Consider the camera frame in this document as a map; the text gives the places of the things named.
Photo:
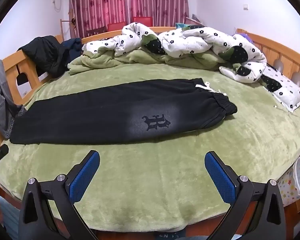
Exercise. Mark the red chair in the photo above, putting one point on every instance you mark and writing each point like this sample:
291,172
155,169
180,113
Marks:
142,21
116,27

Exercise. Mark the star printed white bin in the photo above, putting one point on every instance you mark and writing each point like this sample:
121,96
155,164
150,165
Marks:
297,180

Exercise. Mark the purple cloth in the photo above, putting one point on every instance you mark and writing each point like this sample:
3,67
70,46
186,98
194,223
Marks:
245,37

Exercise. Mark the person's blue trouser leg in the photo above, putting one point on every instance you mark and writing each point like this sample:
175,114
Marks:
8,220

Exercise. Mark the black pants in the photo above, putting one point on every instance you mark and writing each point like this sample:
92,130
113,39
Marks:
90,115

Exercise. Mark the dark wooden chair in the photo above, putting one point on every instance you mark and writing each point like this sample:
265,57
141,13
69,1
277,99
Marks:
96,31

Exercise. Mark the wooden coat rack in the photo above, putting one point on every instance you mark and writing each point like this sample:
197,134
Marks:
62,27

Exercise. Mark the grey jeans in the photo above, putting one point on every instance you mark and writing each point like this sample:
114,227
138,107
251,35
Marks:
0,92

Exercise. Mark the black jacket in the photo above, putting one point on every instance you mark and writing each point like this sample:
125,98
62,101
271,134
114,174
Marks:
47,55

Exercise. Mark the white wall switch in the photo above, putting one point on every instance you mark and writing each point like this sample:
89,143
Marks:
245,7

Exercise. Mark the green fleece blanket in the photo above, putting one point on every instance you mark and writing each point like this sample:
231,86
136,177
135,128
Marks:
150,180

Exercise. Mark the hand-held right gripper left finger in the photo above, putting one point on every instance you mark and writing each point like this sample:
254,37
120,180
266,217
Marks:
86,177

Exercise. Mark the white floral quilt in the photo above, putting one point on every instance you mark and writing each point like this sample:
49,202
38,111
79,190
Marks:
190,40

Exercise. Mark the wooden bed frame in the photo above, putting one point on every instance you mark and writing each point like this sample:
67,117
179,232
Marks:
11,62

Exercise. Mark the red patterned curtain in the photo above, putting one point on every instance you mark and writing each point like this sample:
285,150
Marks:
97,5

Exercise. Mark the white floral pillow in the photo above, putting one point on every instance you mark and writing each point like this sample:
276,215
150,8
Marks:
285,90

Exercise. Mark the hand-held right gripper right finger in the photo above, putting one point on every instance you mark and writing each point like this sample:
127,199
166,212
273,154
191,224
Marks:
220,177

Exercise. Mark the navy cloth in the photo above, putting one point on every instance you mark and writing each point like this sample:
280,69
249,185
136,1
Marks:
73,47

